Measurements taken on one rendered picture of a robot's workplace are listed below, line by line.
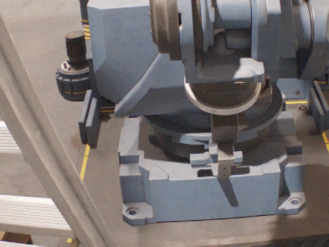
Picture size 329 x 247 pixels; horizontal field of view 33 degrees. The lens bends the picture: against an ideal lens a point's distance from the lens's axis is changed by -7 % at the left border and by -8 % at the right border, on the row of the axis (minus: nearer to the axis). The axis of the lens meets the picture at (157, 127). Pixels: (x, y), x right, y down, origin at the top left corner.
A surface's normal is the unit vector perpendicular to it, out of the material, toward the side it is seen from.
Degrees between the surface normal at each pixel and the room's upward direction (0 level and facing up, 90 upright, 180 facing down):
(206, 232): 0
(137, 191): 90
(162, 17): 82
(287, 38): 83
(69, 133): 0
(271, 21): 112
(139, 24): 90
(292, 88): 90
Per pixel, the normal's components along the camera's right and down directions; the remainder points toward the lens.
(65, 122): -0.07, -0.86
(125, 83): -0.28, 0.81
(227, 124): -0.07, -0.60
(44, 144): 0.98, -0.01
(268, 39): 0.00, 0.79
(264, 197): -0.03, 0.51
